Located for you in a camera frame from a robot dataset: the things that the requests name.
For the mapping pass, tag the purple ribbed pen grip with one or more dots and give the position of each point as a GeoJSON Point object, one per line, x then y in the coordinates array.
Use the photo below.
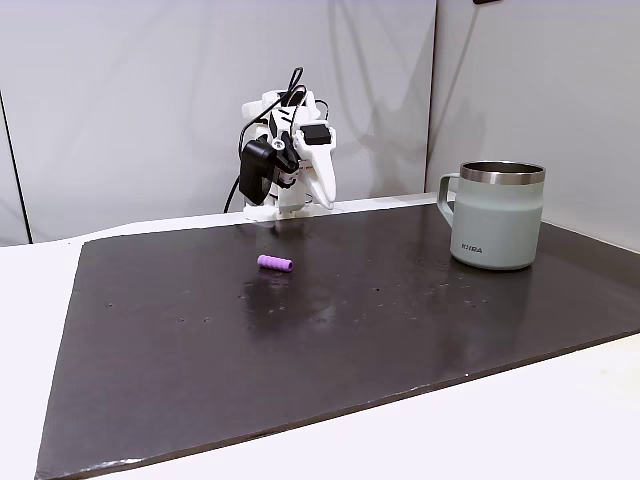
{"type": "Point", "coordinates": [275, 263]}

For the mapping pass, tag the grey-green mug steel rim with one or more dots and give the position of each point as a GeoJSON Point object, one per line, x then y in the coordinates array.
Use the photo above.
{"type": "Point", "coordinates": [495, 225]}

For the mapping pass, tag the black table mat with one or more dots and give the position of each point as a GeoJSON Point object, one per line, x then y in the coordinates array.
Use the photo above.
{"type": "Point", "coordinates": [300, 360]}

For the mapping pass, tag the black overhead fixture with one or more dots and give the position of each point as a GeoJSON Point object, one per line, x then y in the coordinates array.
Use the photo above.
{"type": "Point", "coordinates": [486, 2]}

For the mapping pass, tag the black oval camera box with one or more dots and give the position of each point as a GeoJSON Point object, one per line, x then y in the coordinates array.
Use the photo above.
{"type": "Point", "coordinates": [252, 170]}

